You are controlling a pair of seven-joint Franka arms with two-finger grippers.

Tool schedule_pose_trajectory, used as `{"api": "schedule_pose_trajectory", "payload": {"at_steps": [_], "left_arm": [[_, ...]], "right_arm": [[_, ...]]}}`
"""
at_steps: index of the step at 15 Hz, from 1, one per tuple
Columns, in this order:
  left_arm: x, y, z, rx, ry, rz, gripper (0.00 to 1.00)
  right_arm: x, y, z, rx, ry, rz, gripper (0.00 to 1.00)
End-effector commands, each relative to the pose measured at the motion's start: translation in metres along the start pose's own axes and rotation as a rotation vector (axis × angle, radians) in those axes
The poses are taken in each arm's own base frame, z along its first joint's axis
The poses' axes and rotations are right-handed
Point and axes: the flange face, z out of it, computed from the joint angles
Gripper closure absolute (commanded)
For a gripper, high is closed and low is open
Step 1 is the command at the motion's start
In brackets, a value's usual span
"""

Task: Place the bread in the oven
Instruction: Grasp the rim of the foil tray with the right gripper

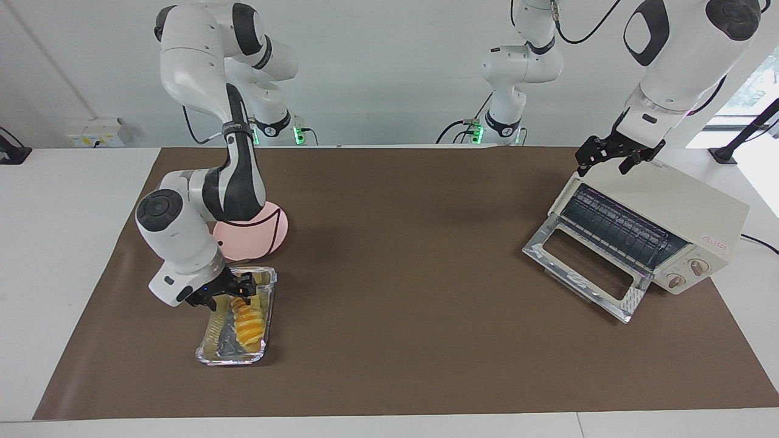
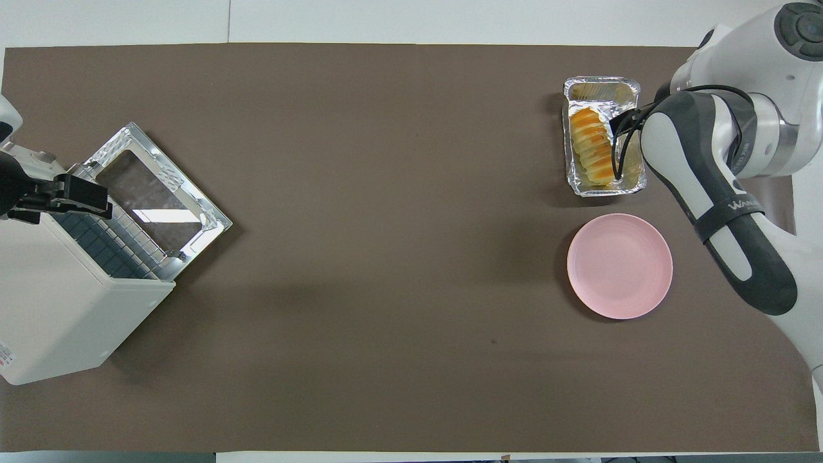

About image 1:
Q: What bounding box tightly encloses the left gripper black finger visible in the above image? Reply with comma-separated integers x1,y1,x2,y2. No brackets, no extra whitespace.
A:
619,151,648,177
575,141,601,178

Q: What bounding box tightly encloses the golden twisted bread loaf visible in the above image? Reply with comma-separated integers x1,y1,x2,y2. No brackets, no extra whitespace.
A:
230,291,269,355

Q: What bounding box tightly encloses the aluminium foil tray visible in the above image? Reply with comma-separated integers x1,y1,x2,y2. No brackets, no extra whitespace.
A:
195,266,278,367

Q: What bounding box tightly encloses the white toaster oven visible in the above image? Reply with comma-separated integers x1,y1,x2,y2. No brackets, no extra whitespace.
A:
548,147,750,296

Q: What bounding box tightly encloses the glass oven door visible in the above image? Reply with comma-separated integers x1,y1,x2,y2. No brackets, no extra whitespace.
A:
522,213,655,324

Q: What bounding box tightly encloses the pink round plate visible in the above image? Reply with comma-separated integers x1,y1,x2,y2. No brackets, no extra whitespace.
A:
213,204,289,263

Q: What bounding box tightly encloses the bright window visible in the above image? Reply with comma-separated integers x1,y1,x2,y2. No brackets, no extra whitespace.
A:
709,47,779,131

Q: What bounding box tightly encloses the brown table mat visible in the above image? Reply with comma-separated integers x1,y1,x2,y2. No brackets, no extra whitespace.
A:
33,146,779,420

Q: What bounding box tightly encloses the metal oven wire rack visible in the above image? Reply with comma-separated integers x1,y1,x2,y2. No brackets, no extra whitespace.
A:
559,182,690,272

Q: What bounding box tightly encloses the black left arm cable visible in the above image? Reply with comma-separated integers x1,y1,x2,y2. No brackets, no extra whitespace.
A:
550,0,624,45

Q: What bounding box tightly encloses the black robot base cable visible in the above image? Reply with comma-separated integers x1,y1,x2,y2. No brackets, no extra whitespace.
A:
435,91,495,145

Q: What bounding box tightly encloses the black oven power cable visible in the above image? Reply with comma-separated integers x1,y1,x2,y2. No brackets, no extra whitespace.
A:
739,234,779,257

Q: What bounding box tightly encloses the white wall socket box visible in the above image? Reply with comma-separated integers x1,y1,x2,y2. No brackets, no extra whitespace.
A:
64,117,132,149

